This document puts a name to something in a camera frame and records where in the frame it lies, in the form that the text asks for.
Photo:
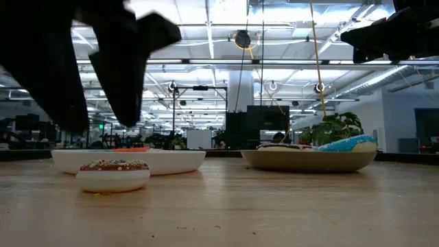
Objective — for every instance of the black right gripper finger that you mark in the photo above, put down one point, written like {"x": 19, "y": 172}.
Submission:
{"x": 380, "y": 37}
{"x": 361, "y": 55}

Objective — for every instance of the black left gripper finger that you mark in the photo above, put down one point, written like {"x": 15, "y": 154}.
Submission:
{"x": 51, "y": 75}
{"x": 123, "y": 79}

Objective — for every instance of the small red frosted donut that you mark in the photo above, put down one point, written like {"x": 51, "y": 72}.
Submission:
{"x": 132, "y": 150}

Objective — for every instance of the large blue frosted donut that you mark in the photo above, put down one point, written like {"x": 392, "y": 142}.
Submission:
{"x": 346, "y": 144}

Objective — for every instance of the large chocolate drizzle donut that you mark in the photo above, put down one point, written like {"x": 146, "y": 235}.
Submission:
{"x": 284, "y": 147}

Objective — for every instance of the green leafy plant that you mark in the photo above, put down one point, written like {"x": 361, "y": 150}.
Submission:
{"x": 332, "y": 130}

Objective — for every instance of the white board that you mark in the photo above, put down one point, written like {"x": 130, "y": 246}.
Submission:
{"x": 199, "y": 139}

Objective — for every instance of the white round plate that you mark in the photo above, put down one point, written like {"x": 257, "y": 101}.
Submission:
{"x": 171, "y": 163}

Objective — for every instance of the small chocolate sprinkle donut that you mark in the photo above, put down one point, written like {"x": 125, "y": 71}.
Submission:
{"x": 113, "y": 176}

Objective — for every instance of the black square monitor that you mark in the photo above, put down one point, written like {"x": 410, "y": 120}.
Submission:
{"x": 269, "y": 118}

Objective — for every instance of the person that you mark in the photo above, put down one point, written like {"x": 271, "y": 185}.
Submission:
{"x": 278, "y": 138}

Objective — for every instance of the olive grey round plate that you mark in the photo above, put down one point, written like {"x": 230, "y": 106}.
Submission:
{"x": 308, "y": 163}

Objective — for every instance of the black tall cabinet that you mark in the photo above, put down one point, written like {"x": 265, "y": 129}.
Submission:
{"x": 236, "y": 132}

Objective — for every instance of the black background rig frame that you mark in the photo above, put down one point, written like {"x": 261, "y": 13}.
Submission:
{"x": 200, "y": 88}

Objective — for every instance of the black metal table frame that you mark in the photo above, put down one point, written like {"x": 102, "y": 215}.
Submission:
{"x": 20, "y": 155}

